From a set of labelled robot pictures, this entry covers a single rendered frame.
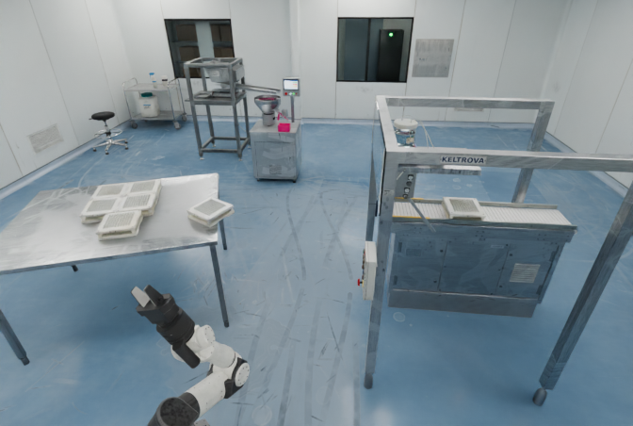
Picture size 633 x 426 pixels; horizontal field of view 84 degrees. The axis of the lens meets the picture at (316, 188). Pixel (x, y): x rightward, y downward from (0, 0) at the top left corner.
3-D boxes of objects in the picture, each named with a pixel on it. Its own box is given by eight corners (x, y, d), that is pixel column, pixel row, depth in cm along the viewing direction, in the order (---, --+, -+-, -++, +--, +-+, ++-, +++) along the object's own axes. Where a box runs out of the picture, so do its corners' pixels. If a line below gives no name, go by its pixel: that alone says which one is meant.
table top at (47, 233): (-39, 281, 214) (-41, 276, 212) (40, 194, 308) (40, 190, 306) (218, 244, 244) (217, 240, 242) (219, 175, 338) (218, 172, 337)
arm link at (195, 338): (197, 307, 111) (216, 330, 116) (167, 321, 112) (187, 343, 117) (191, 337, 101) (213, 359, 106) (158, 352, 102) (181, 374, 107)
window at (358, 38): (335, 81, 707) (337, 17, 652) (335, 81, 708) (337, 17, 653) (406, 82, 695) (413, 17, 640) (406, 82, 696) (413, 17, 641)
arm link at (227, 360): (227, 344, 118) (253, 356, 133) (204, 335, 123) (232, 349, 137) (213, 378, 113) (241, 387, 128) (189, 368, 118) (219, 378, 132)
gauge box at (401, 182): (381, 196, 242) (382, 171, 233) (380, 189, 252) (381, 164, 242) (413, 198, 240) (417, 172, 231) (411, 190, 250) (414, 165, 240)
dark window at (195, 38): (174, 77, 734) (163, 18, 681) (174, 77, 735) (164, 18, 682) (236, 78, 723) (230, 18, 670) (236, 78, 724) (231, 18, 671)
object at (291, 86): (284, 123, 501) (282, 78, 471) (284, 122, 510) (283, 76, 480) (300, 123, 499) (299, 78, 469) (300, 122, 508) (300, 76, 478)
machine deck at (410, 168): (382, 172, 233) (383, 166, 232) (380, 150, 267) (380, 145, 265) (480, 175, 228) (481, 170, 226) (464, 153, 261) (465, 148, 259)
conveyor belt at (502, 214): (379, 224, 259) (380, 219, 256) (378, 206, 281) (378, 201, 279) (576, 235, 246) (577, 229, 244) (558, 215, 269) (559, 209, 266)
